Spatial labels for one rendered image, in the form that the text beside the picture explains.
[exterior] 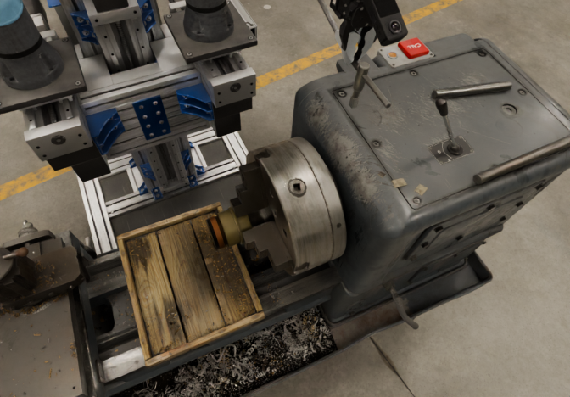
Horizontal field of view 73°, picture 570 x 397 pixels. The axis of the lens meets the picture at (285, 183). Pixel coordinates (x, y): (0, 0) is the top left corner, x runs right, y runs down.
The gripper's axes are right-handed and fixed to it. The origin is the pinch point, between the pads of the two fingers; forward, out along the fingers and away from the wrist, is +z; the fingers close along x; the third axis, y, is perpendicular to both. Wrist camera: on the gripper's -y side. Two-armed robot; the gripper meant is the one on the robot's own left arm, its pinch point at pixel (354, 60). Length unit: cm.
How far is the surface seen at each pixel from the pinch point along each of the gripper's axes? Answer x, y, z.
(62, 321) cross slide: 75, -13, 41
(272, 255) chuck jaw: 27.7, -22.4, 27.7
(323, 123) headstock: 6.3, -2.4, 14.3
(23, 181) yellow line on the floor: 117, 114, 138
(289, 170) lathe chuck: 19.2, -11.2, 14.1
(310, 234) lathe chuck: 19.9, -24.0, 20.1
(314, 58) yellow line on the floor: -85, 146, 138
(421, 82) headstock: -21.6, -1.4, 12.3
